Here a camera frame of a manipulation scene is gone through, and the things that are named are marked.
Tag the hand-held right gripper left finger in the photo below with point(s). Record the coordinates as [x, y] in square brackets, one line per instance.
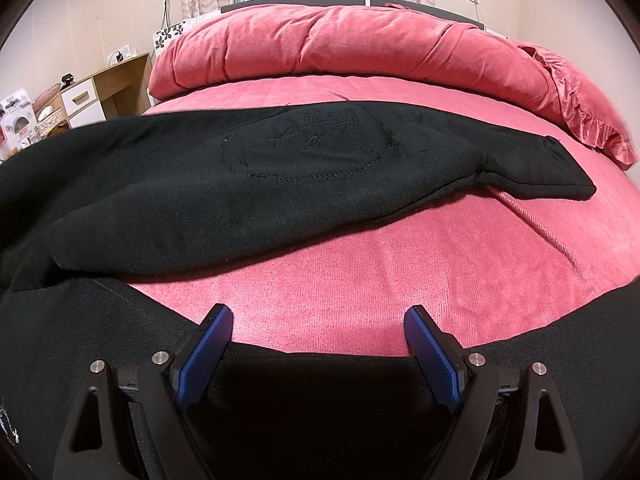
[210, 345]

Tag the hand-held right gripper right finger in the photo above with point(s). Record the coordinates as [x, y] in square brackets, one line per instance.
[432, 355]

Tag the black pants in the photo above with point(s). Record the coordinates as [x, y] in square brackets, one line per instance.
[200, 200]

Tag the pink bed sheet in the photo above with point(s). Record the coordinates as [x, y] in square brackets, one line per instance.
[350, 300]

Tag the wooden nightstand with white drawers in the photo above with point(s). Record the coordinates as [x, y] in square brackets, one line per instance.
[117, 90]

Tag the woven tissue box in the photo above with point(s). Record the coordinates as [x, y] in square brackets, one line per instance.
[50, 122]

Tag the pink ruffled pillow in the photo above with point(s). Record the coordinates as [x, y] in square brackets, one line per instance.
[585, 105]

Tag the white printed cardboard box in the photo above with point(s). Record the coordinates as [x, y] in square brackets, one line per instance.
[15, 120]

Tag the black and white floral pillow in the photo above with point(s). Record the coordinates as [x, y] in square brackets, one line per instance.
[170, 35]

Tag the pink folded duvet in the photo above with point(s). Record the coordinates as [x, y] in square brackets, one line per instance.
[325, 45]

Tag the grey headboard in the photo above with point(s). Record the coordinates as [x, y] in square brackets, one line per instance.
[300, 2]

